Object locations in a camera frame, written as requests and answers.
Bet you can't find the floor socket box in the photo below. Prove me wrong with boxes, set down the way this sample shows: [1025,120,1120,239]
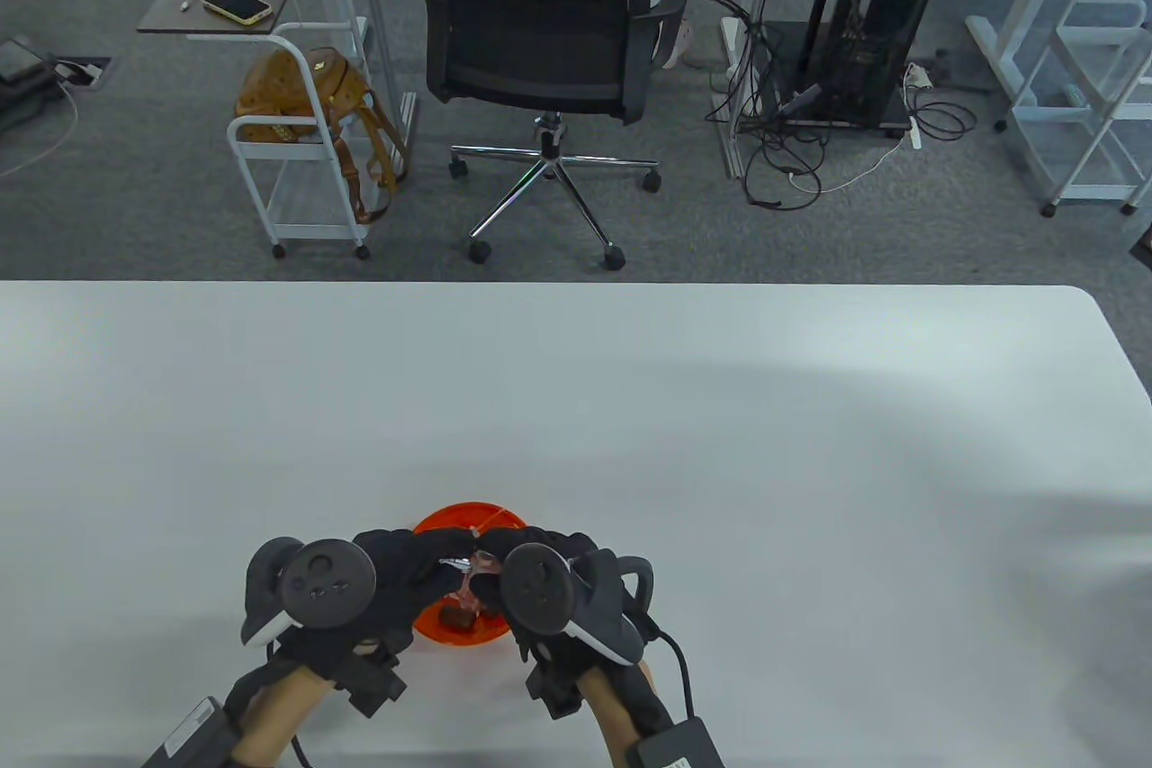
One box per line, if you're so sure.
[49,55,113,91]

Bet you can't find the black mesh office chair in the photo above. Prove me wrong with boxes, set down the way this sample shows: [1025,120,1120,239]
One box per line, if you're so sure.
[411,0,698,271]

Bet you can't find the black computer stand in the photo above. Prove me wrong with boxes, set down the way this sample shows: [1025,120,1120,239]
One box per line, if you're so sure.
[745,17,912,131]

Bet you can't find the dark grey tracking controller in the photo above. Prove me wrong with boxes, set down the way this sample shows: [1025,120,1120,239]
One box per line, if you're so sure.
[241,537,377,647]
[499,541,656,668]

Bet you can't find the white wheeled side table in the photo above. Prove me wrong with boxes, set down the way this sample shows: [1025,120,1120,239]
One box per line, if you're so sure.
[137,0,372,260]

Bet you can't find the brown leather backpack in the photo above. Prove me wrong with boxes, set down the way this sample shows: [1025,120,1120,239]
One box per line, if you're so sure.
[236,46,410,226]

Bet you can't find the person's right hand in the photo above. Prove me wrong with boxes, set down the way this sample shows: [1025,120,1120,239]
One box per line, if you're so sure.
[470,528,656,719]

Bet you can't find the black computer tower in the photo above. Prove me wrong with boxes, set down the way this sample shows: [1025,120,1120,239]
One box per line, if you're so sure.
[823,0,948,125]

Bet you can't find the person's right forearm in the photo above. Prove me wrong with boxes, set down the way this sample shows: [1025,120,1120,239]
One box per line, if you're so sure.
[576,660,676,768]

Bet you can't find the clear glass perfume bottle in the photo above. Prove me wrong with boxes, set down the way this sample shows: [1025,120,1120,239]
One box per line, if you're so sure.
[439,550,501,616]

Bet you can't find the smartphone in yellow case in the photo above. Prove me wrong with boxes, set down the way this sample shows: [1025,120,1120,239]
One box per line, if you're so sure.
[200,0,274,26]

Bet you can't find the orange glossy bowl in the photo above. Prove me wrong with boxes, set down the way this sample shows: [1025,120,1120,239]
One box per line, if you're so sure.
[409,500,532,647]

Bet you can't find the white metal rack cart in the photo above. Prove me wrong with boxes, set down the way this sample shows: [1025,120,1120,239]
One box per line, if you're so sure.
[1006,0,1152,218]

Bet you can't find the black device on floor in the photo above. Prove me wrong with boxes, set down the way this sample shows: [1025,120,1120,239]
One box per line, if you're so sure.
[0,37,55,130]

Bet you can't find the black glove cable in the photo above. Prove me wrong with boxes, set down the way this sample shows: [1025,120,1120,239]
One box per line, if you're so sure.
[652,628,696,722]

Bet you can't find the black wrist sensor box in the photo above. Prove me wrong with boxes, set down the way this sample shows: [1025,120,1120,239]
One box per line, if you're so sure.
[142,696,244,768]
[627,717,725,768]

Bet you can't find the white power strip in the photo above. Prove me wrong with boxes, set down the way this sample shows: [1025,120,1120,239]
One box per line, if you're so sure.
[903,63,926,149]

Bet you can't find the person's left forearm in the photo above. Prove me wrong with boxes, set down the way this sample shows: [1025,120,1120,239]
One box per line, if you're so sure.
[225,660,334,768]

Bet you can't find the person's left hand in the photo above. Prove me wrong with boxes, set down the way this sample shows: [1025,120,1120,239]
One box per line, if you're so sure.
[241,528,478,719]

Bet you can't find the black cable bundle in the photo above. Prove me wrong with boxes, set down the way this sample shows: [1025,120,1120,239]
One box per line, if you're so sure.
[688,0,979,211]

